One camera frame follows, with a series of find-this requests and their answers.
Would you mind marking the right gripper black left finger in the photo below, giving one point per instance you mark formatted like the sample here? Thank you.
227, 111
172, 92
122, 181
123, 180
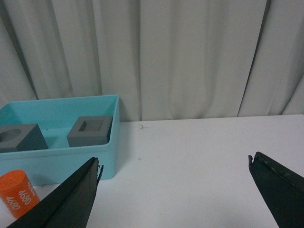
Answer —
70, 204

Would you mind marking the gray block with square hole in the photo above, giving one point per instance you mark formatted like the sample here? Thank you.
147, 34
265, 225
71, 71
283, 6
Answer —
90, 131

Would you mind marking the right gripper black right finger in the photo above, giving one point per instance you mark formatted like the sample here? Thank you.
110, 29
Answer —
281, 189

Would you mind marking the orange cylinder part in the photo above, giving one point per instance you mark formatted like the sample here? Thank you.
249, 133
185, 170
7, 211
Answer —
17, 193

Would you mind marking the gray block with round hole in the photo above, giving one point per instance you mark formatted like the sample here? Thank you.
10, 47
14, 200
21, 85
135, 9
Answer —
21, 137

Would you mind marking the light blue plastic box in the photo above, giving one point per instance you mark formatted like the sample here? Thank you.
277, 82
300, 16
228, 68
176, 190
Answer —
56, 117

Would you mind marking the white curtain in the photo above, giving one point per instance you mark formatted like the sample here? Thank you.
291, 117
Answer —
166, 59

